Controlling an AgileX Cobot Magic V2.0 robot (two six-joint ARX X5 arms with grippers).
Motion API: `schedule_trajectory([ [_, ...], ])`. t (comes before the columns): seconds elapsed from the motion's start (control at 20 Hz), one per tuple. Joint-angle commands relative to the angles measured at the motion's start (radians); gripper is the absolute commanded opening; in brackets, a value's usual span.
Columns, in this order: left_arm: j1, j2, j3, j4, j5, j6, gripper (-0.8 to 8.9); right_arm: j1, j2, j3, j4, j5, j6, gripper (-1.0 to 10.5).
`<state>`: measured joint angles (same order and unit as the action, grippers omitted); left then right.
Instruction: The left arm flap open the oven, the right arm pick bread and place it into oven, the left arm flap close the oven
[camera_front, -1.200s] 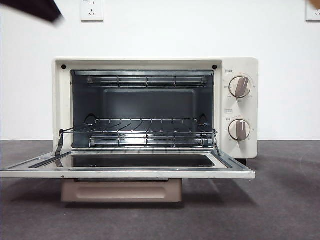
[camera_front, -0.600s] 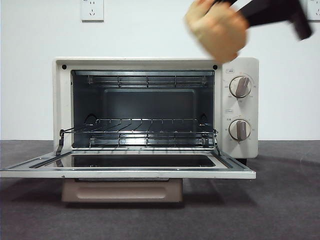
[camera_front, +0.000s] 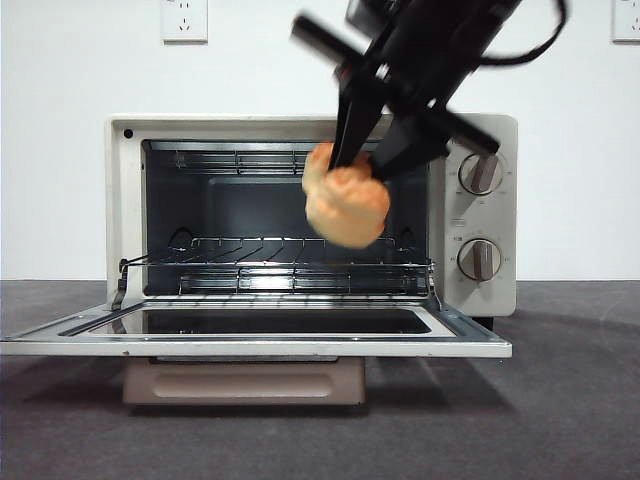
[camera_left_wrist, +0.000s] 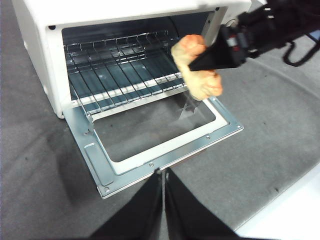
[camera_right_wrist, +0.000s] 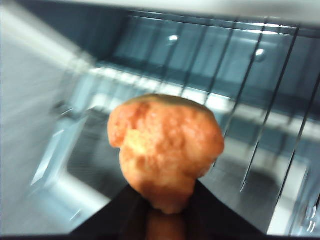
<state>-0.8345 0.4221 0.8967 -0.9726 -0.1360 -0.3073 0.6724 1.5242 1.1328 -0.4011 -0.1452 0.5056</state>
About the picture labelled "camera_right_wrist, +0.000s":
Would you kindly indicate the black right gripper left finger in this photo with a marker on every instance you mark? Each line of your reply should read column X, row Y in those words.
column 127, row 215

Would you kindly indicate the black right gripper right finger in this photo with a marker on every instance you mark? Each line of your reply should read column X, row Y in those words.
column 210, row 217

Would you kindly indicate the golden brown bread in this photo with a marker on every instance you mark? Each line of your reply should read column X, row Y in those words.
column 165, row 140

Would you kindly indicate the cream toaster oven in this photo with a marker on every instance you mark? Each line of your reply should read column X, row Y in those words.
column 225, row 7

